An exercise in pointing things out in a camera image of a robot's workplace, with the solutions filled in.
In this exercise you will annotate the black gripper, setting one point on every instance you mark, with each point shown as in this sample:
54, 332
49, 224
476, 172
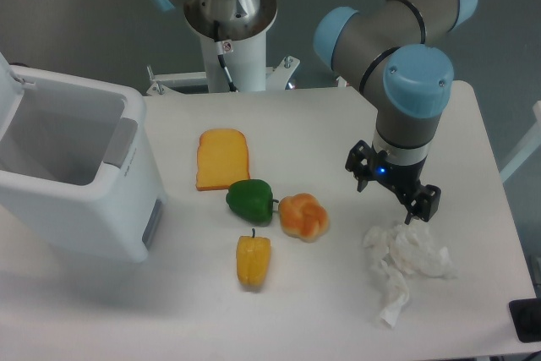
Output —
398, 170

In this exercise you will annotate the white trash can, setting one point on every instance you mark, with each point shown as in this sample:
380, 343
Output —
76, 163

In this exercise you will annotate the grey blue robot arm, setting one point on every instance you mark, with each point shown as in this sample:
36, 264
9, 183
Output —
388, 57

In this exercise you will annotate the crumpled white tissue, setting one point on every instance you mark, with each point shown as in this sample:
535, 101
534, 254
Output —
400, 252

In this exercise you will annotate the braided bread roll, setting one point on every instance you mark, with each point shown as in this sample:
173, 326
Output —
302, 216

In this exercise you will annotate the green bell pepper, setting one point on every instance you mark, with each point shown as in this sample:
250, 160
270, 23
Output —
252, 200

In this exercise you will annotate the yellow bell pepper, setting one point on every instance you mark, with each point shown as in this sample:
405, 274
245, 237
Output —
253, 256

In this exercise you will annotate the orange toast slice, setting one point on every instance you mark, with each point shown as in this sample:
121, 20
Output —
222, 159

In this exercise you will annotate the black device at edge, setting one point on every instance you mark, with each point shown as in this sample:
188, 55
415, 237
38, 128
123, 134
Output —
525, 314

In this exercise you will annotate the white frame at right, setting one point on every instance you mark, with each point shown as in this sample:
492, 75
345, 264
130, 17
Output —
524, 148

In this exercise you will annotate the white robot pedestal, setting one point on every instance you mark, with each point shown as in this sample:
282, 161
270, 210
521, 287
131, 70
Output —
232, 38

